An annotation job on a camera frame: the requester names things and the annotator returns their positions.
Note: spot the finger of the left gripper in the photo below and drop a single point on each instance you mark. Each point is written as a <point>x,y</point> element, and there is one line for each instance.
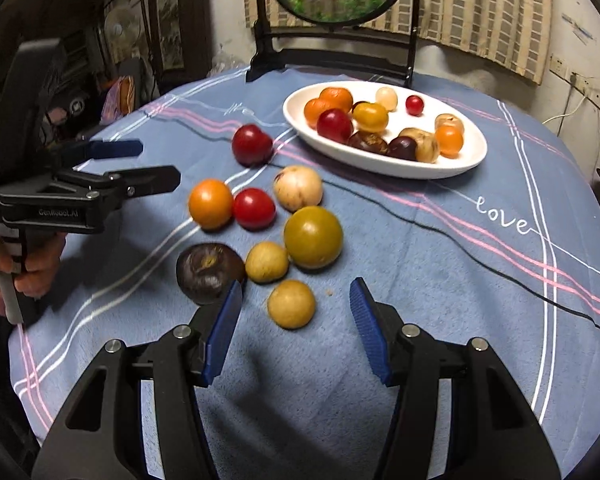
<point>110,149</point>
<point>139,182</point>

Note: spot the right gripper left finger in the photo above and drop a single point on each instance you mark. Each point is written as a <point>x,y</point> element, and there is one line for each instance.
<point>221,333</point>

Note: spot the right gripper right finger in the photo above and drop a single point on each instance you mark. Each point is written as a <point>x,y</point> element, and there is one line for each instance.
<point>367,320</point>

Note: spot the dark purple mangosteen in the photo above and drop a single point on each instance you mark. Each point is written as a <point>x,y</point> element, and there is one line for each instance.
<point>206,271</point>

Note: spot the small orange fruit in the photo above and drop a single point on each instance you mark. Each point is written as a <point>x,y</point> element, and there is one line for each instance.
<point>210,204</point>

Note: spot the small yellow longan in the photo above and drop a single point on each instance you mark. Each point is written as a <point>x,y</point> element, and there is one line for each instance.
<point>291,305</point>
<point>267,262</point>

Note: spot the olive green round fruit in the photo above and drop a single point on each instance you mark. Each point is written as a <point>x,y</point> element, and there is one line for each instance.
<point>313,237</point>

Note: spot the red cherry tomato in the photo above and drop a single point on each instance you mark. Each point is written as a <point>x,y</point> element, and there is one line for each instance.
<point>253,209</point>
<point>414,105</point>

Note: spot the dark red plum back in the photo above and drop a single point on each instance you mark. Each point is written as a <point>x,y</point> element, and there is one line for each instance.
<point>251,145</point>

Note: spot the dark red plum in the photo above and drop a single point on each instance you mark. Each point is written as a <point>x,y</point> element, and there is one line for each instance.
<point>251,145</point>
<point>335,125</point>

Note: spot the small dark plum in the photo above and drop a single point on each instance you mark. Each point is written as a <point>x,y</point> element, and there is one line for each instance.
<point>403,147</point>

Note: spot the brown mangosteen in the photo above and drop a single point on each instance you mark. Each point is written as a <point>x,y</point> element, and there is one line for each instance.
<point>368,142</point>

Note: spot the beige potato-like fruit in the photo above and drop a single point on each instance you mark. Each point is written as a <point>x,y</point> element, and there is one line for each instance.
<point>427,147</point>

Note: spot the large mandarin orange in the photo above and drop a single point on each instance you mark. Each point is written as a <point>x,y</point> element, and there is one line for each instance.
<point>338,97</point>
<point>313,110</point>

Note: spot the pale yellow round fruit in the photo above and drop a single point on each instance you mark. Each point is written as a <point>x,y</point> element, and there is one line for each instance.
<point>387,98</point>

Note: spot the small orange tomato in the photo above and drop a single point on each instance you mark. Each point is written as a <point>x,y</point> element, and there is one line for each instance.
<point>450,140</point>

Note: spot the yellow orange round fruit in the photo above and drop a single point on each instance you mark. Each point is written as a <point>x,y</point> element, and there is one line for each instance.
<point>370,117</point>

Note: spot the beige round fruit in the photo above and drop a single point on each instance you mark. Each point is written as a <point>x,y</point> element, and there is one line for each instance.
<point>450,120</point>

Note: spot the person's left hand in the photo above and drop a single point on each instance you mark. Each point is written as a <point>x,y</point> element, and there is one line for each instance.
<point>36,277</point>

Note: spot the white electric fan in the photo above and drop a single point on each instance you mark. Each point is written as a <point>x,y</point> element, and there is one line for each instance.
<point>122,29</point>

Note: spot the blue striped tablecloth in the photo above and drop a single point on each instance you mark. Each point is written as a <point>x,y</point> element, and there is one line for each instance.
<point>502,259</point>

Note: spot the dark framed painting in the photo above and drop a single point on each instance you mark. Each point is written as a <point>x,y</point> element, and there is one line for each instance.
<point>180,41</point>

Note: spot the white oval plate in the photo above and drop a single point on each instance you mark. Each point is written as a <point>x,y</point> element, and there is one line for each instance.
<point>472,153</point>

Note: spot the goldfish screen on black stand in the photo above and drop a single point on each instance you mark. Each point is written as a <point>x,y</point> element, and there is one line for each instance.
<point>337,20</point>

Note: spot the beige checked curtain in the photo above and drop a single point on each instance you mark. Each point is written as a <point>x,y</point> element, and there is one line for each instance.
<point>512,33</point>

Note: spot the wall power strip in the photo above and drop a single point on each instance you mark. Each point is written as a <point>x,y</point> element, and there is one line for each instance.
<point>583,84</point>

